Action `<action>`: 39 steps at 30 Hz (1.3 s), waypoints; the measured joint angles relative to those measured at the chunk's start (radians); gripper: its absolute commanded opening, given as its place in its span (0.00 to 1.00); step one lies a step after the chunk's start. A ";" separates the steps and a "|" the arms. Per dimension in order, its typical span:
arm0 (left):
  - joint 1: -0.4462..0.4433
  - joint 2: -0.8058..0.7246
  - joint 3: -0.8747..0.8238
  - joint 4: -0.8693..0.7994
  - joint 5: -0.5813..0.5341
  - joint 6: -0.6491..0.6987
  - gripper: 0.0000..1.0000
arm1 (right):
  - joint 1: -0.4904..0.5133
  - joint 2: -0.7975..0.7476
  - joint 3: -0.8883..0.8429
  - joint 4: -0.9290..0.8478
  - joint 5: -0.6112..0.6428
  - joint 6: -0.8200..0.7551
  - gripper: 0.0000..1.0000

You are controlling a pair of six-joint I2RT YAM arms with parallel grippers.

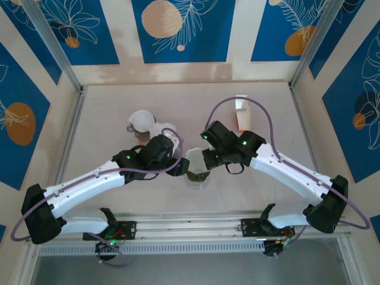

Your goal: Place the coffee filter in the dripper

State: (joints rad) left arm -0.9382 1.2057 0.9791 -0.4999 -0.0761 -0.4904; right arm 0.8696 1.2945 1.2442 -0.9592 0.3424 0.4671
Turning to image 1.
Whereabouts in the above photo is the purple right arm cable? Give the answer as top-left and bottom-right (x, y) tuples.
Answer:
(204, 97), (371, 259)

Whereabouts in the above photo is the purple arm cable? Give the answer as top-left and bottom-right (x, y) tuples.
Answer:
(204, 97), (371, 259)
(10, 127), (185, 268)

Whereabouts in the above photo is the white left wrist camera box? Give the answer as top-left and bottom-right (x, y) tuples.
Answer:
(161, 130), (182, 158)

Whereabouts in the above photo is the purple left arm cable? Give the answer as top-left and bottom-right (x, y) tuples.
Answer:
(10, 127), (185, 268)

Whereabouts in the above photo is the black controller board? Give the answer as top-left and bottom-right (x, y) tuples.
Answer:
(94, 240), (120, 262)
(262, 239), (293, 258)

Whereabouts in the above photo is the aluminium table side rail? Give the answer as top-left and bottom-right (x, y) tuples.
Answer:
(44, 87), (87, 219)

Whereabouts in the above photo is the orange coffee filter pack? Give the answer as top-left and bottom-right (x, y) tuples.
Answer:
(234, 94), (253, 133)

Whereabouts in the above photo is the slotted grey cable duct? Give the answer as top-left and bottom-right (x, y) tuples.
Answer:
(37, 242), (265, 257)

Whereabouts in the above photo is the aluminium frame post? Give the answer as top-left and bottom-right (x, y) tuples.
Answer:
(289, 0), (342, 90)
(21, 0), (87, 93)

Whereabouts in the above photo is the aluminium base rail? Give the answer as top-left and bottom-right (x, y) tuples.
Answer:
(25, 211), (353, 246)

